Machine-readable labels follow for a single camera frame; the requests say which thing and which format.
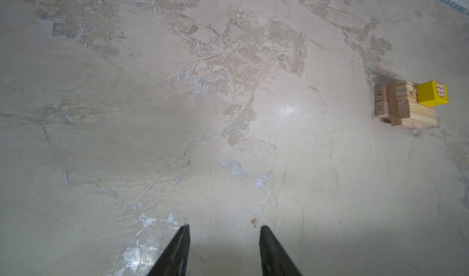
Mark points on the engraved wood block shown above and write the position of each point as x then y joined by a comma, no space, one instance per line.
382,110

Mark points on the yellow window toy cube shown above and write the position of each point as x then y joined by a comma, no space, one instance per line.
432,94

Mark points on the plain wood block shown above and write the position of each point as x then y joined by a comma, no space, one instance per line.
380,93
411,125
393,102

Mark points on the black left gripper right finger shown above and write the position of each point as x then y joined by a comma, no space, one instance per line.
274,259

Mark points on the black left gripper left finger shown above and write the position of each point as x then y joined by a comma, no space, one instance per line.
174,259

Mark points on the patterned wood block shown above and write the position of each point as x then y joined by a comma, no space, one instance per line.
406,89

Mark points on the light wood block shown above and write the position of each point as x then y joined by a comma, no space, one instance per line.
411,110

